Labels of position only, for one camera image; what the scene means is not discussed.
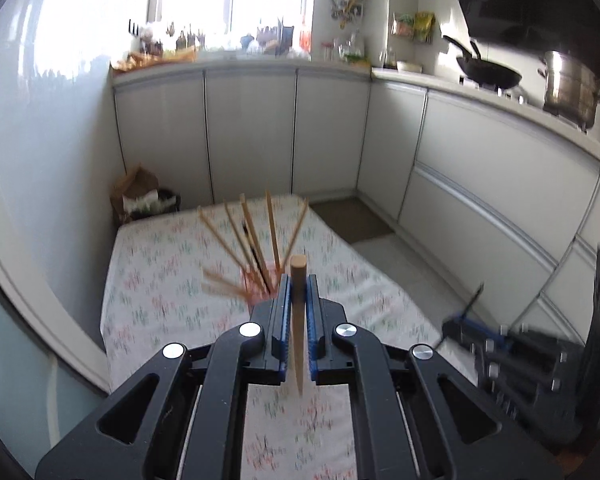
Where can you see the glass jar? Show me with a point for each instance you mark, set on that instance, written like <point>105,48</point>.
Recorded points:
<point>357,50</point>

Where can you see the bunch of wooden chopsticks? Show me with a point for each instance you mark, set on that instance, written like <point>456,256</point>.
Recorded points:
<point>272,230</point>

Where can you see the cardboard box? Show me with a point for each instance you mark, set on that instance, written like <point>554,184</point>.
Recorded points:
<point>135,190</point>

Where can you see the single wooden chopstick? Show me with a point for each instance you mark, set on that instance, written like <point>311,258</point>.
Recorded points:
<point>298,280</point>

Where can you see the brown floor mat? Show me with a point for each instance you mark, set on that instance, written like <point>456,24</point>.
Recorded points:
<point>352,217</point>

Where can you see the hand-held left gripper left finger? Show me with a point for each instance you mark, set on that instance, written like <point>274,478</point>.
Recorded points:
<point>280,330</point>

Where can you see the black waste bin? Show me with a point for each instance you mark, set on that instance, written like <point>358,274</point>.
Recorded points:
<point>167,201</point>

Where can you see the hanging kitchen tools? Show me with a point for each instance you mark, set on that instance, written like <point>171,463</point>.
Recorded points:
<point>349,7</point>

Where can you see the black chopstick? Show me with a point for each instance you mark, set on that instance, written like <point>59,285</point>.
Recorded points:
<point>254,252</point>
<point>472,300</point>

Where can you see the white base cabinet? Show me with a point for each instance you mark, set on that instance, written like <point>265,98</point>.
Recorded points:
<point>250,130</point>
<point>480,160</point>

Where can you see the yellow snack packets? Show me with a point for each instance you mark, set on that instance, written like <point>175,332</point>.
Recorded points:
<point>422,25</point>

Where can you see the steel stock pot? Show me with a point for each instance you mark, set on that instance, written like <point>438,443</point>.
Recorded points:
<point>570,87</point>

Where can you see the floral printed cloth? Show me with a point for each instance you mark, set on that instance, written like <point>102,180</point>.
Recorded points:
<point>170,260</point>

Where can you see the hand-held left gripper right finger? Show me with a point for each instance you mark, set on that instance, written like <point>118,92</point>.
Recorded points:
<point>314,330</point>

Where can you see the pink perforated utensil holder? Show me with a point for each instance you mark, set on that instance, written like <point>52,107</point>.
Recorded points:
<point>262,296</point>

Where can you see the black range hood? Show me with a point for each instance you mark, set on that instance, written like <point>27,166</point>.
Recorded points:
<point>530,0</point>

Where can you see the black wok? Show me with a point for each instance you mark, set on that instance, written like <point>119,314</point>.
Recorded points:
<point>490,72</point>

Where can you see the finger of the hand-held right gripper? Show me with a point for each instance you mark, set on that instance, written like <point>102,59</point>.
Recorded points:
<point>530,395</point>
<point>480,331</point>

